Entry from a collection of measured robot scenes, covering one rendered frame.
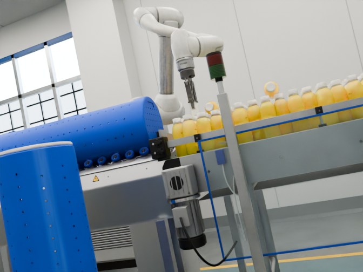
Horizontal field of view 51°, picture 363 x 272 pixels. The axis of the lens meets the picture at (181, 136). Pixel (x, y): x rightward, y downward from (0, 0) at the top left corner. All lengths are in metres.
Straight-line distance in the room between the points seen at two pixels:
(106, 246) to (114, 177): 2.04
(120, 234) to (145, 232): 1.33
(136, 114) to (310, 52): 2.97
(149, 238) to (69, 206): 1.09
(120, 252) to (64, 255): 2.41
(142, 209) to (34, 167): 0.67
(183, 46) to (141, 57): 3.09
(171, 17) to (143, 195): 1.17
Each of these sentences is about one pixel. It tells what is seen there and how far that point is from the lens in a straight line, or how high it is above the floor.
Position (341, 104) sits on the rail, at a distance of 1.61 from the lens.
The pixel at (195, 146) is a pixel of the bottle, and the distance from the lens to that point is 1.68.
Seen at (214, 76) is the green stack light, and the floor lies 1.17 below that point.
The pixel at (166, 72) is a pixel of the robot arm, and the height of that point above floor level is 1.46.
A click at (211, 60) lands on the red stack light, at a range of 1.47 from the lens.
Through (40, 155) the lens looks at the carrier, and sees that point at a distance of 1.38.
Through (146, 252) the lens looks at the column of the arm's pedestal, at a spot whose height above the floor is 0.38.
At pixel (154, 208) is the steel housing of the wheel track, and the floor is 0.69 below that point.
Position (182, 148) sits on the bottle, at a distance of 1.73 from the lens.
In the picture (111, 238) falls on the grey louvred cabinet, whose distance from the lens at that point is 3.80.
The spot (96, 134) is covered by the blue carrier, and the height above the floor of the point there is 1.09.
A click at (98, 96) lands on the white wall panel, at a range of 4.91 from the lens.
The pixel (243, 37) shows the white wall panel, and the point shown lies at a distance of 4.61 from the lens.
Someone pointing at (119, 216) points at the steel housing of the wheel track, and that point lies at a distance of 1.92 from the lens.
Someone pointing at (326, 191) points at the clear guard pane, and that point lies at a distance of 1.55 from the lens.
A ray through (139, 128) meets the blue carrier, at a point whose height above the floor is 1.07.
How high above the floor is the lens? 0.88
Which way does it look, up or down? 4 degrees up
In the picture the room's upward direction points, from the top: 12 degrees counter-clockwise
